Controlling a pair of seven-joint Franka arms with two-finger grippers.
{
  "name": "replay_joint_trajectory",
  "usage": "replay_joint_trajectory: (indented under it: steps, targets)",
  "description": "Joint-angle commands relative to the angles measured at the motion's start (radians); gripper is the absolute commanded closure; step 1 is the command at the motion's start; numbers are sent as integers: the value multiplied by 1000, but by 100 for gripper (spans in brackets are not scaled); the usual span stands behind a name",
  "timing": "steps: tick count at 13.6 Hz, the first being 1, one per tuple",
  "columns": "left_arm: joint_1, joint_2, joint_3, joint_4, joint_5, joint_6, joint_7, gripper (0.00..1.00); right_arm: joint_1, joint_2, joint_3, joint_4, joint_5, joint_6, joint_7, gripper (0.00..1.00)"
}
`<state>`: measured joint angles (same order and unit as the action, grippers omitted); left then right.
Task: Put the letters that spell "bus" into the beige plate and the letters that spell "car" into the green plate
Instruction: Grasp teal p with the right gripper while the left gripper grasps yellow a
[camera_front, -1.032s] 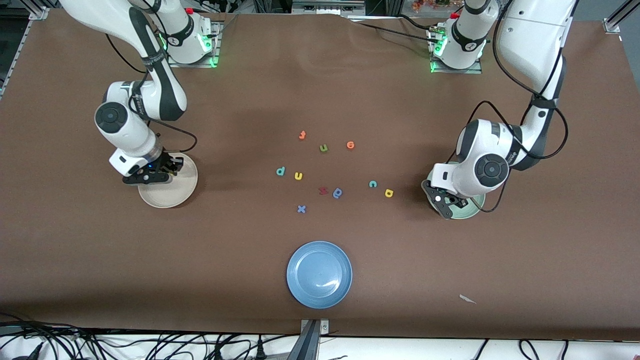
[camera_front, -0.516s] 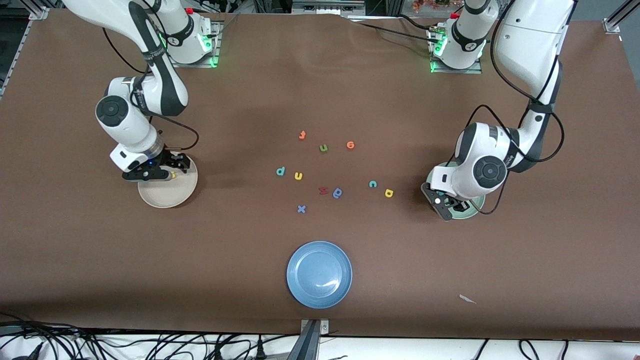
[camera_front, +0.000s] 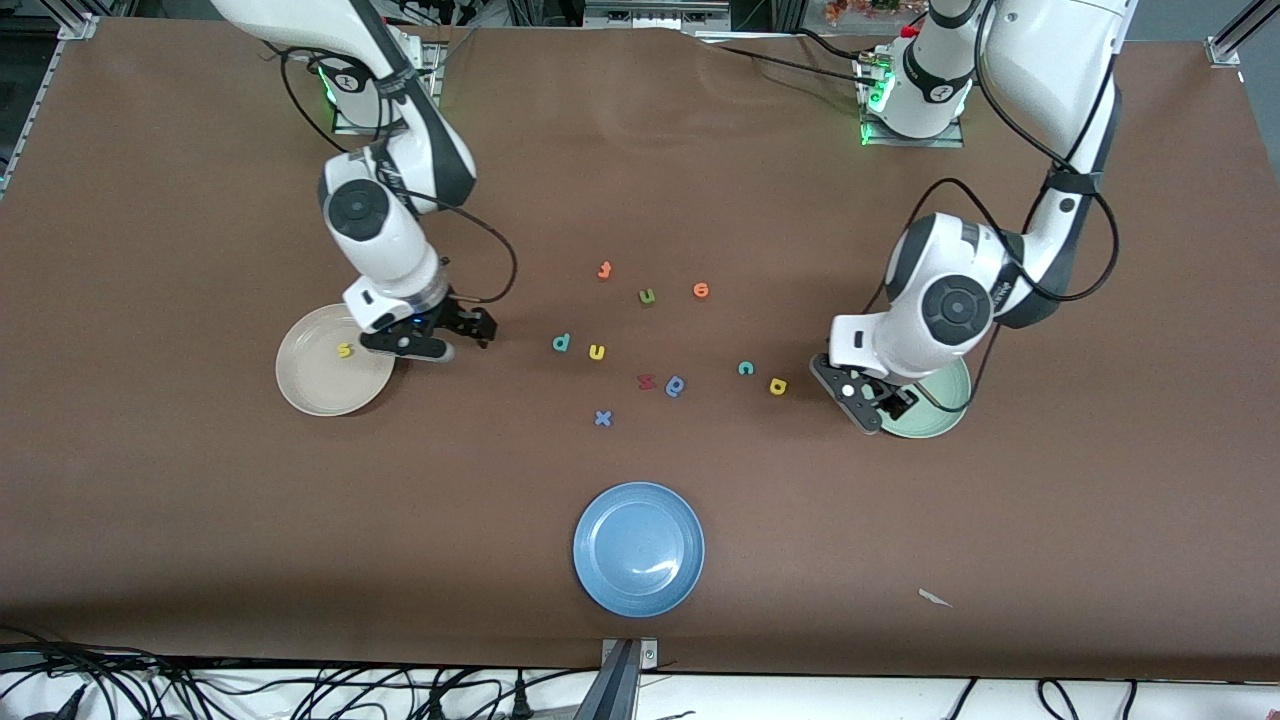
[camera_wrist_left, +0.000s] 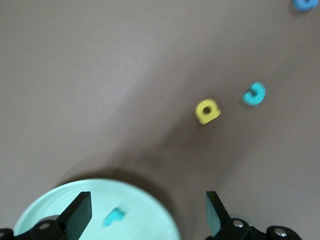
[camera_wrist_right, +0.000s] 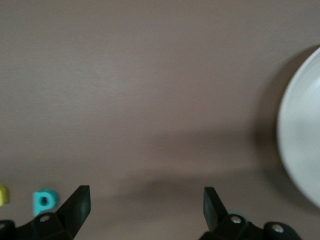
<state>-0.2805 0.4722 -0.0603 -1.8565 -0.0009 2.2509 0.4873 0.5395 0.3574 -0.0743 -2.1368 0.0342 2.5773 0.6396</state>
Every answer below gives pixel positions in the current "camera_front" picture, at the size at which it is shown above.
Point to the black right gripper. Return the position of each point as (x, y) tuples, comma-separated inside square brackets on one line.
[(457, 317)]

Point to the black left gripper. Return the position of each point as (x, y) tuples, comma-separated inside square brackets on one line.
[(893, 394)]

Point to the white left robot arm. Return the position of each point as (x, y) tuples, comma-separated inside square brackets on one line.
[(930, 300)]

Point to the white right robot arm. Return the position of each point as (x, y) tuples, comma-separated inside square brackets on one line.
[(385, 240)]

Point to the green plate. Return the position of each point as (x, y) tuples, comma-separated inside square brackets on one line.
[(940, 410)]

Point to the beige brown plate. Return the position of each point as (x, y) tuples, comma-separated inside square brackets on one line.
[(320, 385)]

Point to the white paper scrap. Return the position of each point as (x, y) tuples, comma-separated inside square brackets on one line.
[(935, 598)]

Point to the blue letter g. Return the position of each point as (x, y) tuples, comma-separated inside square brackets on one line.
[(676, 386)]

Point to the brown table cover sheet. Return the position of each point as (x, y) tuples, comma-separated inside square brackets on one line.
[(640, 180)]

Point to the blue plate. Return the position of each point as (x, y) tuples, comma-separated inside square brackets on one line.
[(638, 549)]

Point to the black power plug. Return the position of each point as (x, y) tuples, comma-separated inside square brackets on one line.
[(520, 700)]

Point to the orange artificial flowers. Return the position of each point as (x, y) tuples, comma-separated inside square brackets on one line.
[(860, 10)]

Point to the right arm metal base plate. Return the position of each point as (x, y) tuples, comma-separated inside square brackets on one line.
[(432, 70)]

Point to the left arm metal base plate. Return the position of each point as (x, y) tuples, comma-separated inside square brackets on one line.
[(950, 140)]

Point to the silver camera mount bracket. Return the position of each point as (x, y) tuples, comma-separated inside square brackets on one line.
[(648, 655)]

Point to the silver equipment frame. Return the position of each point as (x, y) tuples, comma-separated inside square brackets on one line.
[(650, 15)]

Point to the grey camera mount pole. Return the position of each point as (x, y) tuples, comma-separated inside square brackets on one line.
[(615, 690)]

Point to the silver corner frame bracket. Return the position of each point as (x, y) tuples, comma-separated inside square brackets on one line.
[(1225, 45), (80, 27)]

